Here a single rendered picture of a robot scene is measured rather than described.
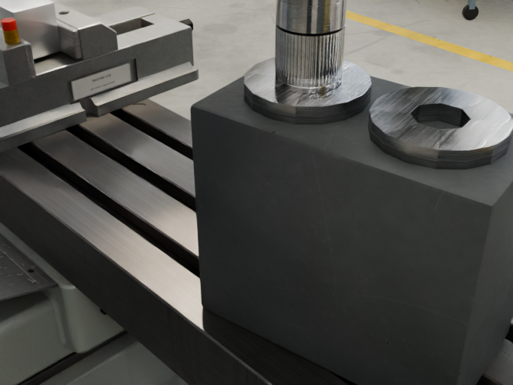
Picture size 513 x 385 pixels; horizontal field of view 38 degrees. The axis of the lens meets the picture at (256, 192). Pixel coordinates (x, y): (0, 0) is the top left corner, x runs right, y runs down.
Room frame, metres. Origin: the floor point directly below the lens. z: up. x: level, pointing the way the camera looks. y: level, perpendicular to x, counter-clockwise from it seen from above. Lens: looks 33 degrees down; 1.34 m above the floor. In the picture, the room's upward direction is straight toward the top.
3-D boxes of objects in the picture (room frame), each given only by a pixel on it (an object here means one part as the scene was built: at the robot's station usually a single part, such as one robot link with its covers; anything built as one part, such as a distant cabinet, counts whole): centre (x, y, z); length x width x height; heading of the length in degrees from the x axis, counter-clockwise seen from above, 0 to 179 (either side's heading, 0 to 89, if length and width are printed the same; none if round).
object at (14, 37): (0.79, 0.27, 1.05); 0.02 x 0.02 x 0.03
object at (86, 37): (0.89, 0.23, 1.02); 0.12 x 0.06 x 0.04; 43
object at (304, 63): (0.48, -0.04, 1.16); 0.05 x 0.05 x 0.06
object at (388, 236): (0.45, -0.08, 1.03); 0.22 x 0.12 x 0.20; 54
